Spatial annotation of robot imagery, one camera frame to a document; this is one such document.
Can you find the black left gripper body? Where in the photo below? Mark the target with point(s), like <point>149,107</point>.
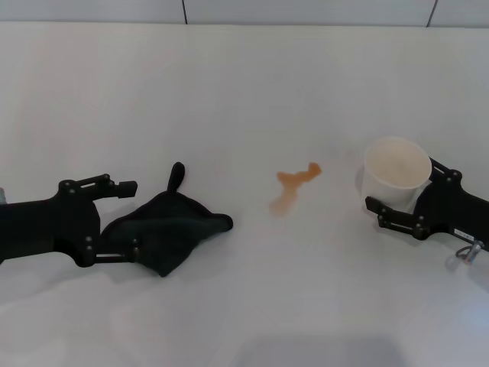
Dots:
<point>46,229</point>

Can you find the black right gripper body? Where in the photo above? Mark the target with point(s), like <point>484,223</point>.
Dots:
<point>454,210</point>

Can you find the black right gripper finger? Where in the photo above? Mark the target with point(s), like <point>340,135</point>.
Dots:
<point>449,175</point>
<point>397,219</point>

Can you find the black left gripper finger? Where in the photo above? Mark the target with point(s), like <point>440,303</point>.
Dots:
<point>126,189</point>
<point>89,252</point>

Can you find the white paper cup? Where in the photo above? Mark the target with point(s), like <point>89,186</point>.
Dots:
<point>393,168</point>

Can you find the dark rag with loop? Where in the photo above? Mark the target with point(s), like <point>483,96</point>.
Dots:
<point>172,221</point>

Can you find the orange-brown liquid stain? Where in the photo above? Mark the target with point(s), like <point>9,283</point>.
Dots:
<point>284,202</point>

